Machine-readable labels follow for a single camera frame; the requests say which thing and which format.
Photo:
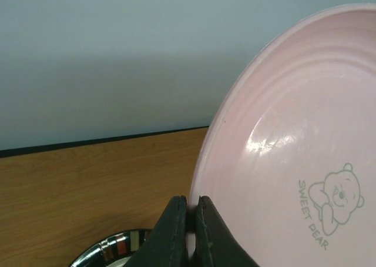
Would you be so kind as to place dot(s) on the pink plate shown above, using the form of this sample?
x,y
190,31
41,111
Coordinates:
x,y
289,159

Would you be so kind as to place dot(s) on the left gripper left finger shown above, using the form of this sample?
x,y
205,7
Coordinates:
x,y
166,245

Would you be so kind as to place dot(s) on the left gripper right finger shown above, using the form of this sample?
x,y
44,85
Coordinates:
x,y
215,245

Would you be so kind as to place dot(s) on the dark striped plate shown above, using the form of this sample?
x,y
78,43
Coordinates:
x,y
115,250

